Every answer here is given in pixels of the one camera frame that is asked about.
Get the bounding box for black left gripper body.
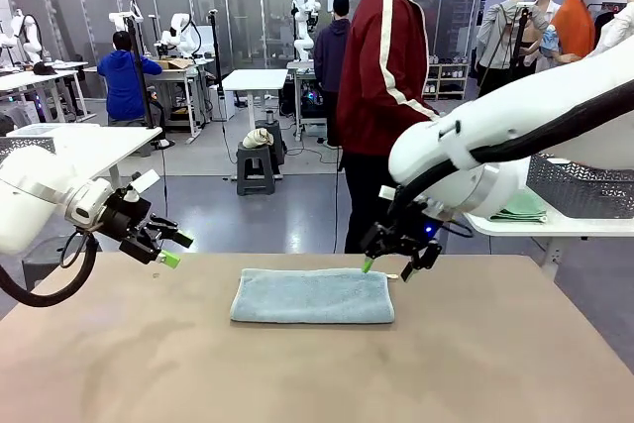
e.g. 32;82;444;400
101;188;162;265

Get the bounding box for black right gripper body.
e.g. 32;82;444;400
380;203;441;252

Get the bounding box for light blue towel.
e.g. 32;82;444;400
229;267;399;325

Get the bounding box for stack of folded towels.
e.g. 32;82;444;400
488;189;549;225

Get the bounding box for grey perforated basket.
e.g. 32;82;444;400
525;153;634;220
0;137;56;162

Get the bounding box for black plastic stool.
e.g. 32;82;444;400
22;237;103;291
255;119;287;166

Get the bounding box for grey plastic stool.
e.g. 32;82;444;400
236;141;277;197

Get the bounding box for beige crumpled cloth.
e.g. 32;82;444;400
241;128;275;150

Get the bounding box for person in blue hoodie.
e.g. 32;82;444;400
96;30;164;128

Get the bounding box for black tripod pole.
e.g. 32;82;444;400
123;14;175;150

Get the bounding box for person in red jacket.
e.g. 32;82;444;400
334;0;442;255

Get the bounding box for cardboard box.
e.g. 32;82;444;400
157;56;195;71

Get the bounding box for white shoe rack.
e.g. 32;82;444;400
423;61;471;101

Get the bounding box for long white workbench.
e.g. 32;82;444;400
0;68;95;123

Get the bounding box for white standing desk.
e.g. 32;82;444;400
221;68;289;181

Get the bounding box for thin black pole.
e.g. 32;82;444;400
207;9;227;107

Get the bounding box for person in dark hoodie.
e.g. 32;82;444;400
312;0;354;150

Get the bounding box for mannequin in grey hoodie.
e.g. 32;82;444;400
475;0;551;97

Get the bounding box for mannequin in orange outfit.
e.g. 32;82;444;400
549;0;603;65

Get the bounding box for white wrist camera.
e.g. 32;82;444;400
123;168;162;204

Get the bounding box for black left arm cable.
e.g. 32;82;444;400
0;229;100;308

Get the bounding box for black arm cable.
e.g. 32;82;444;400
390;78;634;226
0;229;100;308

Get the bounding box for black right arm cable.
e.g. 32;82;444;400
390;78;634;226

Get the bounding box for black camera tripod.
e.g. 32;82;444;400
477;1;534;97

